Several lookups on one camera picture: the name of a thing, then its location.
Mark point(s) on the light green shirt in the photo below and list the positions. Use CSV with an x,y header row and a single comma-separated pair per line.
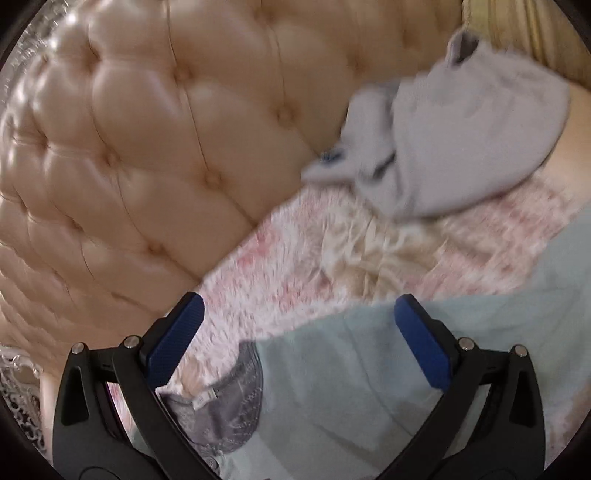
x,y
346,392

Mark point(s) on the white openwork screen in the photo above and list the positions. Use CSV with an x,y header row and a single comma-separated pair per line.
x,y
21,406

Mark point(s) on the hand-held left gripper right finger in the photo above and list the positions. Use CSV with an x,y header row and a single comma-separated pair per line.
x,y
422,341

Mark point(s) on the grey garment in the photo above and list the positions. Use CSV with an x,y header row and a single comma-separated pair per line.
x,y
461,138

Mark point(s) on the beige tufted leather sofa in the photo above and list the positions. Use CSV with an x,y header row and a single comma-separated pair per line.
x,y
138,161

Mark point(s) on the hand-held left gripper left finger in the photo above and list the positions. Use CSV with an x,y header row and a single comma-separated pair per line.
x,y
178,337

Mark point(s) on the striped yellow pillow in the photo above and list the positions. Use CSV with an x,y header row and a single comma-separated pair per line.
x,y
531,32

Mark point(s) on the pink floral blanket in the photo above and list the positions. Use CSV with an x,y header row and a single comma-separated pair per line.
x,y
323,258

